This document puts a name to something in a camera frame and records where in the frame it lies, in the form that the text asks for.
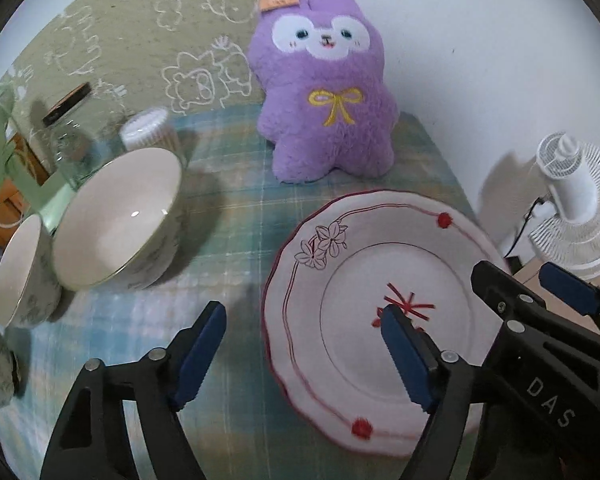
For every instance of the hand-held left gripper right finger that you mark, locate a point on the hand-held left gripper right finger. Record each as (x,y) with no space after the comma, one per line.
(405,355)

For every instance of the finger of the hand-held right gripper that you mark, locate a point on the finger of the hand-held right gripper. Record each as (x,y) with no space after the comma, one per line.
(570,287)
(500,290)

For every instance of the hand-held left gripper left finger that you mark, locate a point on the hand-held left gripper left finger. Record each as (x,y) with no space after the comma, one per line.
(200,352)

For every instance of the white plate with red trim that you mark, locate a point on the white plate with red trim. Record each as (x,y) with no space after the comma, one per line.
(355,320)

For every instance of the large cream ceramic bowl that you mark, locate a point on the large cream ceramic bowl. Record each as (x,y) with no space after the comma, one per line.
(125,215)

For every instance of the medium cream ceramic bowl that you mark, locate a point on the medium cream ceramic bowl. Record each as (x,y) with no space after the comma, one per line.
(17,270)

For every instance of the white desk fan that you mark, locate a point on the white desk fan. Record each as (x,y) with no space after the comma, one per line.
(575,195)

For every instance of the plaid tablecloth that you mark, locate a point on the plaid tablecloth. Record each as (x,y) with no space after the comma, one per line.
(240,220)

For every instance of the cotton swab container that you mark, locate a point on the cotton swab container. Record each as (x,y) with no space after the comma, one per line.
(145,127)

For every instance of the glass jar with black lid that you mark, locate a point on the glass jar with black lid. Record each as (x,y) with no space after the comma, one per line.
(75,155)

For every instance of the wooden bed headboard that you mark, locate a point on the wooden bed headboard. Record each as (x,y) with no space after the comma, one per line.
(15,205)

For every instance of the purple plush toy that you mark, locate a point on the purple plush toy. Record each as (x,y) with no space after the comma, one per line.
(325,125)

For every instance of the green printed wall cloth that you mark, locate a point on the green printed wall cloth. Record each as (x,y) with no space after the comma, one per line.
(130,35)

